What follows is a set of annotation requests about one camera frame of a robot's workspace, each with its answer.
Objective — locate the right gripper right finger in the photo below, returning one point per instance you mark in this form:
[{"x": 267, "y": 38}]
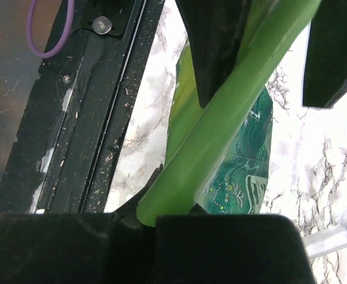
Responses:
[{"x": 229, "y": 249}]

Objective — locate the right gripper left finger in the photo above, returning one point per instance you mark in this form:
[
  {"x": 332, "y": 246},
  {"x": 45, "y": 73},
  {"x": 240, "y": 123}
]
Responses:
[{"x": 74, "y": 248}]

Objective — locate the clear plastic scoop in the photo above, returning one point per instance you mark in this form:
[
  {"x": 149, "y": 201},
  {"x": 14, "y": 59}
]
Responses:
[{"x": 327, "y": 241}]

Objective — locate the green litter bag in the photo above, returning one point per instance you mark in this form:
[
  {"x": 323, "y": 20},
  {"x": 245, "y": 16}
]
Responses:
[{"x": 177, "y": 188}]

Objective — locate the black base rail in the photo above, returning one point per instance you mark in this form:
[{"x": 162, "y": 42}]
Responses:
[{"x": 74, "y": 124}]

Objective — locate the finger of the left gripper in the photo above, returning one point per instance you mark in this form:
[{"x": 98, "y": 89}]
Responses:
[
  {"x": 215, "y": 31},
  {"x": 325, "y": 73}
]

